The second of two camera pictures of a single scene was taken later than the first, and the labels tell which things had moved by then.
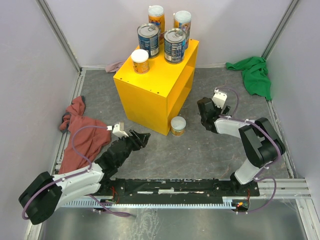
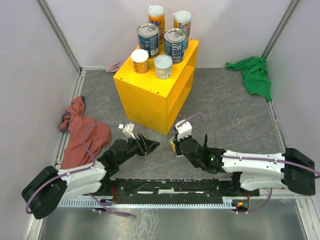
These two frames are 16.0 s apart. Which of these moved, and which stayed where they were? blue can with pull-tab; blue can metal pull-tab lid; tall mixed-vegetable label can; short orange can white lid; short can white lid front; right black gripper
Moved: short can white lid front; right black gripper
Stayed: tall mixed-vegetable label can; blue can metal pull-tab lid; short orange can white lid; blue can with pull-tab
